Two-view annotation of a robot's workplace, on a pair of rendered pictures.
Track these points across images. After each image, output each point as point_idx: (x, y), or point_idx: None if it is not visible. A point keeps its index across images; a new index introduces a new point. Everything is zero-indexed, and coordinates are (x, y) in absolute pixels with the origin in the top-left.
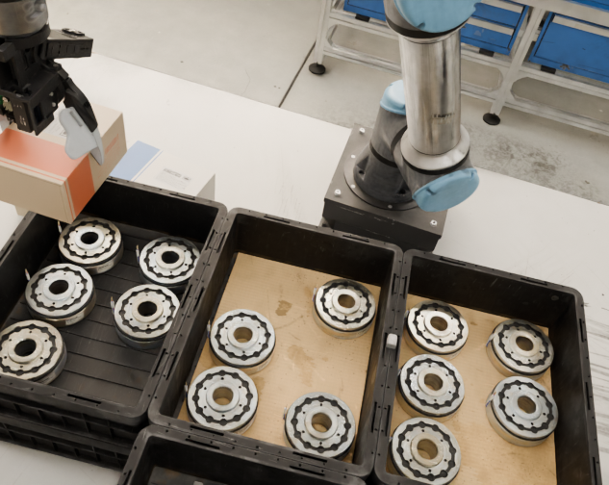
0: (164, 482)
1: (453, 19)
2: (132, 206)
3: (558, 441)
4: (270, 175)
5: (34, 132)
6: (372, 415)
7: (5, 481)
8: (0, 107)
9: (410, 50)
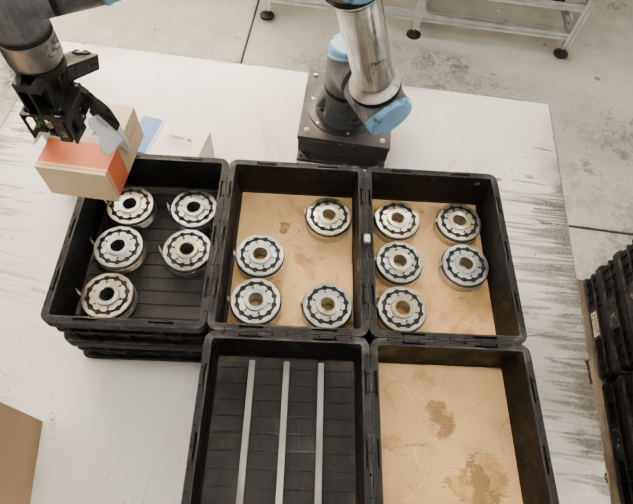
0: (228, 365)
1: None
2: (155, 173)
3: (490, 283)
4: (252, 123)
5: None
6: (362, 293)
7: (116, 384)
8: (43, 126)
9: (345, 18)
